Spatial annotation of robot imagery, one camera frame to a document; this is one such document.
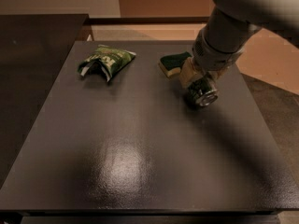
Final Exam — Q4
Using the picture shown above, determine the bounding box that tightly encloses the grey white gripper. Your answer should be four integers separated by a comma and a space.
178, 27, 244, 89

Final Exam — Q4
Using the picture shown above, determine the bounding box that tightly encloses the green soda can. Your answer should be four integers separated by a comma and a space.
188, 77, 219, 107

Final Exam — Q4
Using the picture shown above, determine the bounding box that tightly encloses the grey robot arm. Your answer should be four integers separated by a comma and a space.
179, 0, 299, 88

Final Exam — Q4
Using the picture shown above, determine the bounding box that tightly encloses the green yellow sponge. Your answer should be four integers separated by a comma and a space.
159, 51, 191, 78

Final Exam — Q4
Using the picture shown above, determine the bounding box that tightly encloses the green crumpled chip bag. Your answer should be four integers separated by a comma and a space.
78, 45, 136, 81

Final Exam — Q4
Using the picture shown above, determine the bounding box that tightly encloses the dark side table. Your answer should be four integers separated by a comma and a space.
0, 14, 91, 187

